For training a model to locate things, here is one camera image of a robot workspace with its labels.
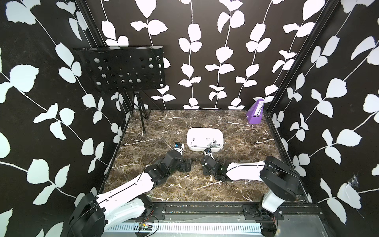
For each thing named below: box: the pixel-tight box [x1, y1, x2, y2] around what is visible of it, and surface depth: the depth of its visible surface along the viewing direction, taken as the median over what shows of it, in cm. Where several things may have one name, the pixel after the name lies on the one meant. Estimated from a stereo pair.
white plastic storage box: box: [186, 127, 225, 152], surface depth 103 cm
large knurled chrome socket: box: [206, 139, 221, 149], surface depth 100 cm
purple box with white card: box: [246, 98, 265, 124], surface depth 110 cm
